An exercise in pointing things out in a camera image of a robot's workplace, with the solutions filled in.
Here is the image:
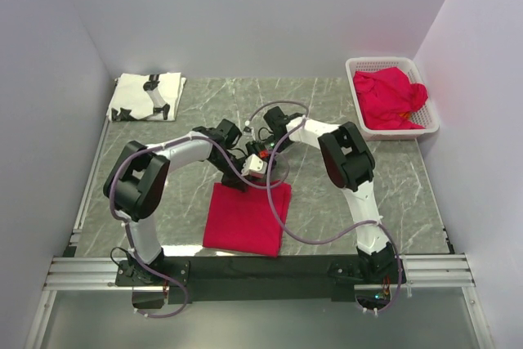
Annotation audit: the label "white plastic laundry basket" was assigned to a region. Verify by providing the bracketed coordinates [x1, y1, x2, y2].
[345, 56, 440, 141]

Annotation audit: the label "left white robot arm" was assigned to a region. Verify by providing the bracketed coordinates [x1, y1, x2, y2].
[103, 119, 248, 285]

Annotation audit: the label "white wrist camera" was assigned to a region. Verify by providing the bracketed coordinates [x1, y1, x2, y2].
[243, 120, 256, 138]
[241, 154, 267, 178]

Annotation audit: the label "aluminium frame rail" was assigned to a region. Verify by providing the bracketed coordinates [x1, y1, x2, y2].
[43, 254, 476, 291]

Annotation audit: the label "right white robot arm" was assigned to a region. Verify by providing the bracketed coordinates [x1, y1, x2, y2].
[244, 101, 405, 285]

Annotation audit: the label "folded white printed t-shirt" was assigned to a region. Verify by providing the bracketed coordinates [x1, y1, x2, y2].
[106, 73, 186, 122]

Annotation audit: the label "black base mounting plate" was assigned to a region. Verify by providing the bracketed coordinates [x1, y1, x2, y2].
[114, 254, 405, 305]

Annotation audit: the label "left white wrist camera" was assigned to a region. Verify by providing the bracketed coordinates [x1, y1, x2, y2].
[241, 154, 267, 178]

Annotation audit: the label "red shirts in basket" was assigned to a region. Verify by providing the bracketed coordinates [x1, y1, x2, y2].
[353, 67, 428, 131]

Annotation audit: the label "red t-shirt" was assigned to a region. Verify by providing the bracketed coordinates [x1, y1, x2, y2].
[203, 183, 283, 257]

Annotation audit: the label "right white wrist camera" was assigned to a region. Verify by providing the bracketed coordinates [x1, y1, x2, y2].
[243, 120, 256, 138]

